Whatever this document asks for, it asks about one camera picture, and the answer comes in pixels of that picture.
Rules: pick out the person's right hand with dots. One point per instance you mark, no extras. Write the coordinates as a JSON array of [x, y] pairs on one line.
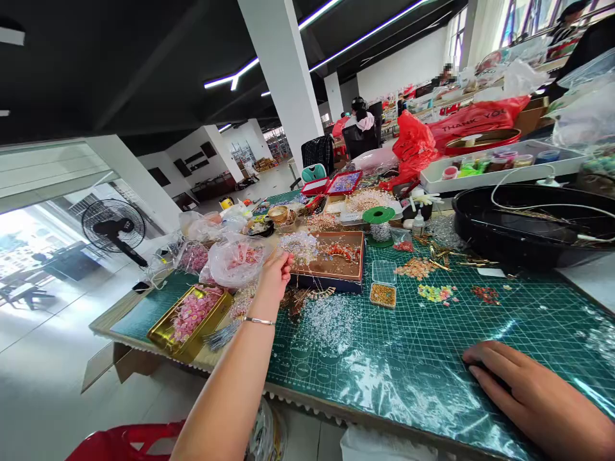
[[547, 403]]

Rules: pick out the person's left hand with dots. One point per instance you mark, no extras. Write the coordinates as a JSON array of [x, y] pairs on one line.
[[272, 288]]

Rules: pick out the person's right fingers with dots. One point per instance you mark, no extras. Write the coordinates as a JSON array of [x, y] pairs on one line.
[[495, 355]]

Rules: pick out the person's left fingers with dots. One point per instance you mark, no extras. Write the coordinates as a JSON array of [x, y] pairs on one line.
[[285, 259]]

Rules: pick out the clear beaded ornament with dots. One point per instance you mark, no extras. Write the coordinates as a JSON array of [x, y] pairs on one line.
[[301, 249]]

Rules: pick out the black object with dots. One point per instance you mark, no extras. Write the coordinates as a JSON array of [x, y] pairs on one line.
[[487, 374]]

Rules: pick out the pile of gold filigree pieces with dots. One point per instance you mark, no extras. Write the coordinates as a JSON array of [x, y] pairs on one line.
[[300, 297]]

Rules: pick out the wooden bowl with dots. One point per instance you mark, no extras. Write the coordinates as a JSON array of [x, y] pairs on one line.
[[277, 215]]

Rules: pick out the brown shallow cardboard box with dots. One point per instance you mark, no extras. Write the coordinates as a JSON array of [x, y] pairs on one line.
[[331, 273]]

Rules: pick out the clear bag of pink beads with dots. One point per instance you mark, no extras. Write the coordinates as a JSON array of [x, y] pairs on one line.
[[235, 259]]

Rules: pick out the red beaded ornament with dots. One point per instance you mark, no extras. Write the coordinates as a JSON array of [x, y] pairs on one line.
[[342, 252]]

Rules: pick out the pile of red beads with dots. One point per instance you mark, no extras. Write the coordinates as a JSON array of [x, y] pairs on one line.
[[486, 295]]

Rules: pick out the pile of clear beads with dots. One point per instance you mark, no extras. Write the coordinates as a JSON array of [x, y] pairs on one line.
[[331, 314]]

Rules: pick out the small red box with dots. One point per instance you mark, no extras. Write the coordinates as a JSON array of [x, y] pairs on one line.
[[315, 186]]

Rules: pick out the pile of yellow pink beads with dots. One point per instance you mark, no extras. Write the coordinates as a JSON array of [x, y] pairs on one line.
[[436, 293]]

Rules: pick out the green cutting mat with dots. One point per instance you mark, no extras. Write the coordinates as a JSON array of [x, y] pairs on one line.
[[408, 350]]

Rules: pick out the bag of pale pink beads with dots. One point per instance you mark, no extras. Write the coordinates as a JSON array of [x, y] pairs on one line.
[[193, 257]]

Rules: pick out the red box of mixed beads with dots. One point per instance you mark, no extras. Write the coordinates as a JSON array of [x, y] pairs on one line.
[[344, 182]]

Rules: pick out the empty clear plastic box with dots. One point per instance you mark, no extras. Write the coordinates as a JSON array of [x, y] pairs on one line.
[[384, 271]]

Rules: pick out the pile of pink flower beads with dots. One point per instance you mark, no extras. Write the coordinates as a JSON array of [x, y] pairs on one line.
[[194, 309]]

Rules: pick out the clear box of gold beads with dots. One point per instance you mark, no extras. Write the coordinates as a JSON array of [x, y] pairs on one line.
[[383, 295]]

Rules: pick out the pile of pink pearl ornaments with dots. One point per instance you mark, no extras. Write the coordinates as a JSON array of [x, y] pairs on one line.
[[372, 201]]

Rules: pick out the chair with plaid jacket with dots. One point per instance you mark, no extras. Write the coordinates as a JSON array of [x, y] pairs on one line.
[[317, 151]]

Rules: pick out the black round tray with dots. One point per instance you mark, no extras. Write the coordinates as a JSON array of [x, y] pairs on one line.
[[519, 245]]

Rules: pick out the pile of gold pins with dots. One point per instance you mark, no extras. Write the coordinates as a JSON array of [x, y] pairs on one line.
[[447, 252]]

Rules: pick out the pile of orange pink beads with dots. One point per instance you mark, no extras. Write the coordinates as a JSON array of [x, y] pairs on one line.
[[415, 268]]

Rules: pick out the small bag of red beads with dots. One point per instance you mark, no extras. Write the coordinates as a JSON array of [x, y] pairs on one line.
[[403, 242]]

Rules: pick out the small clear glue bottle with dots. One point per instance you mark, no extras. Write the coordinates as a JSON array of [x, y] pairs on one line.
[[419, 225]]

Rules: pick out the black office chair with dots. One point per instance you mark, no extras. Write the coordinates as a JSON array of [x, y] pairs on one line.
[[358, 139]]

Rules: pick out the gold tin box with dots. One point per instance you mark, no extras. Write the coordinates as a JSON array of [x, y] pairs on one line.
[[163, 331]]

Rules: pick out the black phone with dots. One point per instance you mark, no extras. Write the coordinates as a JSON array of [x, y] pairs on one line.
[[141, 287]]

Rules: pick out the white glove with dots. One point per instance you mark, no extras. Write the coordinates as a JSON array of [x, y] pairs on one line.
[[423, 197]]

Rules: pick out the black floor fan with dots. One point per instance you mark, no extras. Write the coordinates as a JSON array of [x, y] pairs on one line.
[[113, 228]]

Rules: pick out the white charger plug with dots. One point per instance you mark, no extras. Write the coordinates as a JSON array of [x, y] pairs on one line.
[[548, 182]]

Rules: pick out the white tray of bead jars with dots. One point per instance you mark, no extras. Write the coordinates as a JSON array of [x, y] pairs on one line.
[[504, 168]]

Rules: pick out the red round tin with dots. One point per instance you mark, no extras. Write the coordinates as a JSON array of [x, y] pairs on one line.
[[485, 143]]

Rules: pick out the printed red plastic bag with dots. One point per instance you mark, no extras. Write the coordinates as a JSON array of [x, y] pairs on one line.
[[475, 120]]

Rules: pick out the red plastic stool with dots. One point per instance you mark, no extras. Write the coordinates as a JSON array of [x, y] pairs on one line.
[[125, 442]]

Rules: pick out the clear plastic bags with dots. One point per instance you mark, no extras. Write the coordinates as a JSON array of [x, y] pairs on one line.
[[583, 110]]

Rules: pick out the white plastic bag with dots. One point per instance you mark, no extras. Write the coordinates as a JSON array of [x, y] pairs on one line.
[[521, 79]]

